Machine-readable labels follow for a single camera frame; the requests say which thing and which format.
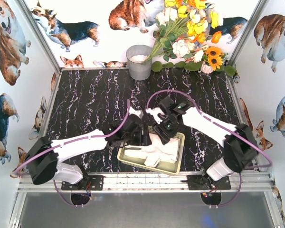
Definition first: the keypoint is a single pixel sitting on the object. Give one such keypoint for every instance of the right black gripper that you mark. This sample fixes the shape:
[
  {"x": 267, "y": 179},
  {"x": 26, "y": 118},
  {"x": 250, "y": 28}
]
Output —
[{"x": 163, "y": 132}]

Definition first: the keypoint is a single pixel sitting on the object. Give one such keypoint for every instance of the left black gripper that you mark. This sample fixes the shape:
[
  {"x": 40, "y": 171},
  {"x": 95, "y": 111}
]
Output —
[{"x": 145, "y": 134}]

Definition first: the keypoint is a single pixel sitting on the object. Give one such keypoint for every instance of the grey cuffed glove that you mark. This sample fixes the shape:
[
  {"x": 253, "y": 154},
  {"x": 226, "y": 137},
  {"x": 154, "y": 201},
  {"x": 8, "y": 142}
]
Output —
[{"x": 156, "y": 143}]

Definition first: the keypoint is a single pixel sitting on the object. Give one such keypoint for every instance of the white glove green fingertips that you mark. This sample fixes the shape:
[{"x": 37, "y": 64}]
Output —
[{"x": 153, "y": 156}]

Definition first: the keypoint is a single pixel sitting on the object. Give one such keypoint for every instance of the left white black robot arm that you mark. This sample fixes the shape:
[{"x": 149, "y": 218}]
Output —
[{"x": 45, "y": 161}]

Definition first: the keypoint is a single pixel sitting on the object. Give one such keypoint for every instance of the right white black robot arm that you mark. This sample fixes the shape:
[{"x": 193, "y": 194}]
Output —
[{"x": 238, "y": 143}]

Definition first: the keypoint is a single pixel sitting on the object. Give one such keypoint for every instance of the beige plastic storage basket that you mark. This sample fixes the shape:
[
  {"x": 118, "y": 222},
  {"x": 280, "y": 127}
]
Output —
[{"x": 162, "y": 167}]

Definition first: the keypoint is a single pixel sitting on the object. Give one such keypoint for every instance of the grey metal bucket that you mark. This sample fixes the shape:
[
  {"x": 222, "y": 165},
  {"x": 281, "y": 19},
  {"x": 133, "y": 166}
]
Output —
[{"x": 139, "y": 63}]

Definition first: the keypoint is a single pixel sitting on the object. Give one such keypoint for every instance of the small sunflower pot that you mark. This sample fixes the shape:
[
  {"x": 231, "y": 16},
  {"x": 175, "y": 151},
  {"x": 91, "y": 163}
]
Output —
[{"x": 214, "y": 59}]

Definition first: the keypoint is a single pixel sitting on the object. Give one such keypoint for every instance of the artificial flower bouquet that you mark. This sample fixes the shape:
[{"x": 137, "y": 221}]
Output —
[{"x": 185, "y": 29}]

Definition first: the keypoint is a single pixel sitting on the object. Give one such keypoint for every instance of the aluminium front frame rail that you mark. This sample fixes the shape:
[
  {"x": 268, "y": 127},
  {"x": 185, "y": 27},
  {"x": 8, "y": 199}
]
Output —
[{"x": 156, "y": 182}]

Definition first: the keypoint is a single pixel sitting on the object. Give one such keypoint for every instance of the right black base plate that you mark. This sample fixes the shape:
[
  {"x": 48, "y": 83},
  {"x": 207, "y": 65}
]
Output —
[{"x": 199, "y": 182}]

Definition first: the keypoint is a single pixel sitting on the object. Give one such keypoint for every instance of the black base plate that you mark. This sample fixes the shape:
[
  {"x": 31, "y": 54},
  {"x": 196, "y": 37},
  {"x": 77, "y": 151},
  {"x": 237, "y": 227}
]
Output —
[
  {"x": 199, "y": 182},
  {"x": 91, "y": 182}
]

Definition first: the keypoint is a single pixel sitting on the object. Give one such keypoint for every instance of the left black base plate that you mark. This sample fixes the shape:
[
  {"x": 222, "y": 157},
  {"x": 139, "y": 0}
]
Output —
[{"x": 91, "y": 182}]

